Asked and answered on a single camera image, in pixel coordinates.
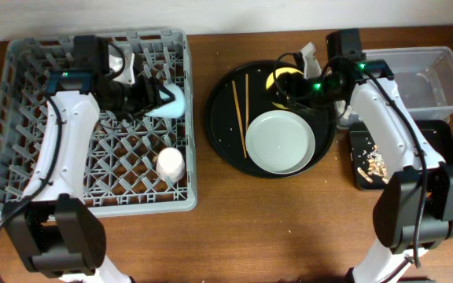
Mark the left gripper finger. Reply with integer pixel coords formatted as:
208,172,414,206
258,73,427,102
145,77,175,101
131,101,175,118

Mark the blue plastic cup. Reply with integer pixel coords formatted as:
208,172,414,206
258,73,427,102
145,83,186,119

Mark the yellow bowl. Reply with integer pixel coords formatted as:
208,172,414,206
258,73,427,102
265,67,305,110

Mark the pink plastic cup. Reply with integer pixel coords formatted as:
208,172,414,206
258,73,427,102
156,147,186,182

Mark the food scraps pile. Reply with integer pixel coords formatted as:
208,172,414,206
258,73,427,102
356,145,389,185

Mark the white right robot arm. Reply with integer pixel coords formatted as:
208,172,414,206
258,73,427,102
270,28,453,283

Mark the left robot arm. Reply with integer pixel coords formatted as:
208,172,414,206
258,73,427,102
0,35,186,282

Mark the grey dishwasher rack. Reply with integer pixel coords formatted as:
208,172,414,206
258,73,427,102
0,29,197,218

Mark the round black tray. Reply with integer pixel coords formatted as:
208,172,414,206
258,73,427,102
204,61,337,178

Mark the right wooden chopstick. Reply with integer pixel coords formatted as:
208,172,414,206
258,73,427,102
245,73,249,132

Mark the wooden chopstick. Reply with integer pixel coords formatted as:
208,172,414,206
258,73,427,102
245,73,249,132
231,80,247,159

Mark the clear plastic bin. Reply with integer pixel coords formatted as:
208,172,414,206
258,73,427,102
334,46,453,130

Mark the left wooden chopstick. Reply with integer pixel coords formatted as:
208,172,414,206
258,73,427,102
231,80,247,159

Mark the pale green plate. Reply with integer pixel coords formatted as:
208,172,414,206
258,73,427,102
245,110,316,175

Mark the black rectangular tray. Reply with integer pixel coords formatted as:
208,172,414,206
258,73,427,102
348,119,453,190

